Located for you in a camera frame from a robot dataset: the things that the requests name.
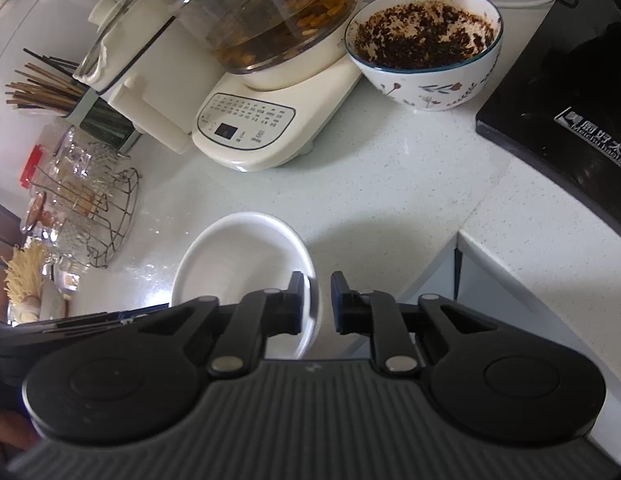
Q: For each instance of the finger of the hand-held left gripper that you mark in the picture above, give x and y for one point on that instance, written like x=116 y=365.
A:
x=100 y=319

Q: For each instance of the black induction cooktop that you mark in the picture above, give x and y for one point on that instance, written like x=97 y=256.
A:
x=565 y=70

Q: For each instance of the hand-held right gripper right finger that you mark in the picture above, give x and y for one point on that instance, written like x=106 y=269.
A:
x=338 y=305

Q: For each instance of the bundle of chopsticks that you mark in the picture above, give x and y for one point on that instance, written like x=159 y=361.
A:
x=38 y=90

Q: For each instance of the white bowl of garlic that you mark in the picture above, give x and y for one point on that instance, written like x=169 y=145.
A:
x=45 y=305

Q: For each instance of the white plate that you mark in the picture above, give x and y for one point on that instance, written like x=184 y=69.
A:
x=230 y=255

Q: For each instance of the red-lidded plastic jar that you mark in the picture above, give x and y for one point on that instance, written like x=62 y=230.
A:
x=31 y=165

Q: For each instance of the floral bowl of chili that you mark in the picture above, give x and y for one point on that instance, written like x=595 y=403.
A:
x=425 y=80

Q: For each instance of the cream health kettle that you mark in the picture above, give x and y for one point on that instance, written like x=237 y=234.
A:
x=270 y=110

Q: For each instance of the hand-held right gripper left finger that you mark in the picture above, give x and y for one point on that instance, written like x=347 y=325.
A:
x=296 y=305

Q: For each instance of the white electric pot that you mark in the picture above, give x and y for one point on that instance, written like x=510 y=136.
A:
x=140 y=85

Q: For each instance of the person's left hand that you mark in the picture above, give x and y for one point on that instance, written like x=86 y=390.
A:
x=8 y=430

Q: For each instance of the green utensil holder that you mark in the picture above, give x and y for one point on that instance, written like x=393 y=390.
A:
x=103 y=122

